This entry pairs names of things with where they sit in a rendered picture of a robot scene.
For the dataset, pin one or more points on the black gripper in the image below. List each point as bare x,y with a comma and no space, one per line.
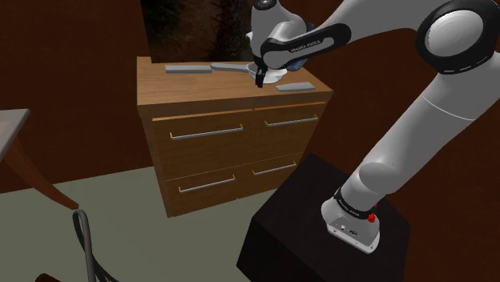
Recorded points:
260,69

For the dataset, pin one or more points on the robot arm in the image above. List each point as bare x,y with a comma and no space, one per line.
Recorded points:
414,132

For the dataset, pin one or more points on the white bowl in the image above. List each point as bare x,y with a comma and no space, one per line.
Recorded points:
275,75

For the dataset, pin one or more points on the grey flat remote control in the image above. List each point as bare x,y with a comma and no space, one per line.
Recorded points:
188,69
295,87

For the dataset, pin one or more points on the wooden chest of drawers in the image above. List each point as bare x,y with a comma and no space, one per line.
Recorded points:
203,156

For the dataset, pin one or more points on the dark robot stand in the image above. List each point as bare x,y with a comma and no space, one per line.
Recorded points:
297,234

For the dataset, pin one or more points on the grey metal chair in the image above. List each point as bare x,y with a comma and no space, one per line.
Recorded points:
88,250

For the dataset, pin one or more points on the grey-topped wooden table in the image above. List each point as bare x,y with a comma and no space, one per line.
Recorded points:
15,156

